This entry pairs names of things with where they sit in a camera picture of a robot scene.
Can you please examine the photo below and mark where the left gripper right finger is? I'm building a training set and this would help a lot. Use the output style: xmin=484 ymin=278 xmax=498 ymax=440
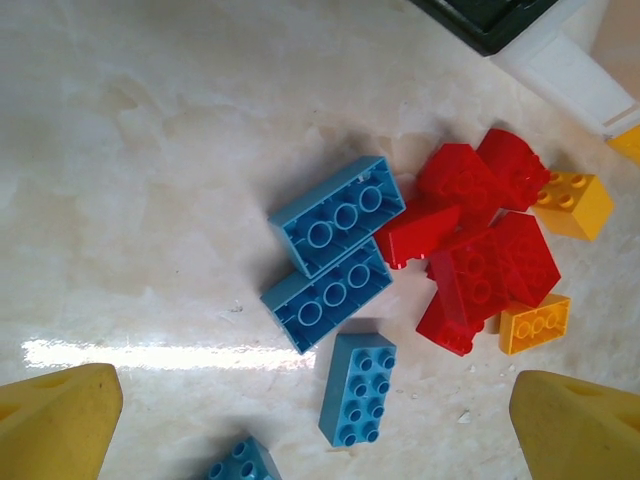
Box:
xmin=508 ymin=369 xmax=640 ymax=480

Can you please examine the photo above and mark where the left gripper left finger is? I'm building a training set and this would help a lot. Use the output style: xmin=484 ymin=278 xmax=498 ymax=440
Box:
xmin=0 ymin=363 xmax=124 ymax=480

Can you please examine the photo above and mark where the yellow lego brick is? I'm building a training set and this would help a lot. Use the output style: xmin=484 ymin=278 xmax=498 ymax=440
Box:
xmin=530 ymin=171 xmax=615 ymax=243
xmin=498 ymin=293 xmax=572 ymax=357

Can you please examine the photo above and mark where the blue two-by-four lego brick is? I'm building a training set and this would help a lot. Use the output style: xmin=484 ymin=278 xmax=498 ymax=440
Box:
xmin=206 ymin=435 xmax=284 ymax=480
xmin=267 ymin=155 xmax=407 ymax=279
xmin=318 ymin=332 xmax=398 ymax=448
xmin=259 ymin=238 xmax=394 ymax=356

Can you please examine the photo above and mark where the red sloped lego brick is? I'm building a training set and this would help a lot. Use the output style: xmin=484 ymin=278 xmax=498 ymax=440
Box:
xmin=374 ymin=203 xmax=461 ymax=272

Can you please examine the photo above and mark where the red arched lego brick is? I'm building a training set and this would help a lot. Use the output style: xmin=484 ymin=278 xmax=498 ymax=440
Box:
xmin=476 ymin=128 xmax=552 ymax=213

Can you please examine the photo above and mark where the yellow plastic bin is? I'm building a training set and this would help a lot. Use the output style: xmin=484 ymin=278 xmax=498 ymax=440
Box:
xmin=606 ymin=124 xmax=640 ymax=168

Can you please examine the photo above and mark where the white plastic bin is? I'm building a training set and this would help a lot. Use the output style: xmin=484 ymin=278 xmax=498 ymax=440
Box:
xmin=488 ymin=0 xmax=640 ymax=137

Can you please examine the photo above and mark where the black plastic bin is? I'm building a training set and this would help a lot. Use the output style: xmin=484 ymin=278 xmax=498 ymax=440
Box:
xmin=408 ymin=0 xmax=569 ymax=57

